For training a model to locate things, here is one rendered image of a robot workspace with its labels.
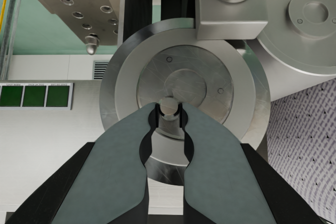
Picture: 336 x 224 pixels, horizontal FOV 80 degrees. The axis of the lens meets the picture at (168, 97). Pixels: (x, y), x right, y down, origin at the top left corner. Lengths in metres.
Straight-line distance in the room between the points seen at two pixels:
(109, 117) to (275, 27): 0.17
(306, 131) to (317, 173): 0.06
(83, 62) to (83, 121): 2.80
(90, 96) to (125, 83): 0.38
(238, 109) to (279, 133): 0.24
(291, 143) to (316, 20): 0.20
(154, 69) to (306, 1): 0.15
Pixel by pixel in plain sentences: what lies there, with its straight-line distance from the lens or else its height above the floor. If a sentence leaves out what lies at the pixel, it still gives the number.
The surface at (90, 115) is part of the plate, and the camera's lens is 0.54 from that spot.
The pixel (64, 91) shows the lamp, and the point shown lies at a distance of 0.57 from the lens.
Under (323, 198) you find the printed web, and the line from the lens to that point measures 0.34.
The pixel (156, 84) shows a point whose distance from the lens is 0.16.
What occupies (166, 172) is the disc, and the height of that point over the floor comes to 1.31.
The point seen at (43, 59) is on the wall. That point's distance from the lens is 3.63.
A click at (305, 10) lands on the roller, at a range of 0.24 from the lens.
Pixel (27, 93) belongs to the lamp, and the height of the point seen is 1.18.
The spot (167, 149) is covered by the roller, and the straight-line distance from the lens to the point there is 0.16.
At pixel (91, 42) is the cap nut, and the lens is 0.57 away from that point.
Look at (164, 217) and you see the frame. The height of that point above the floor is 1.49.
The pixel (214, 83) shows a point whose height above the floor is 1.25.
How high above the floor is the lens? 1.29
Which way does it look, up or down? 11 degrees down
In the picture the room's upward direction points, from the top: 180 degrees counter-clockwise
